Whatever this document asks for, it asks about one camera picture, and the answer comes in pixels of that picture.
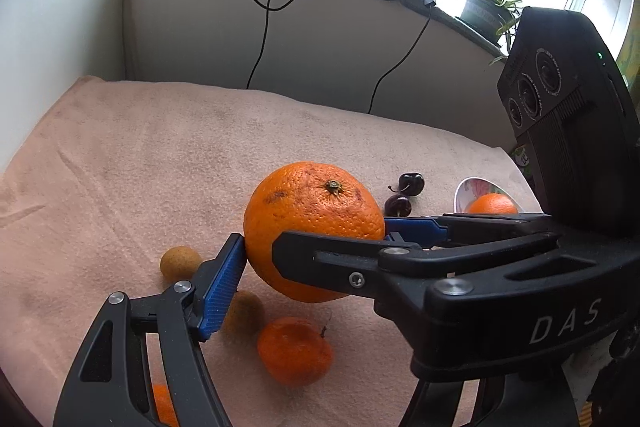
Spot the black cable right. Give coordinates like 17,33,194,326
366,0,437,115

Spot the potted green plant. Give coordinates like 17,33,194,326
460,0,524,66

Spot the small orange kumquat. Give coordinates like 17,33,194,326
153,384,179,427

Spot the black camera box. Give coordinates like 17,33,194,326
497,8,639,228

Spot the large orange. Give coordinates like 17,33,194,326
243,161,385,303

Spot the medium tangerine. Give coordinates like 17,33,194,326
256,317,333,387

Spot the dark cherry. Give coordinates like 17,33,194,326
388,172,425,197
384,194,412,218

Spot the white floral plate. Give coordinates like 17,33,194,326
454,176,523,213

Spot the brown longan fruit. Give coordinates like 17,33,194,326
221,291,266,337
160,246,203,283

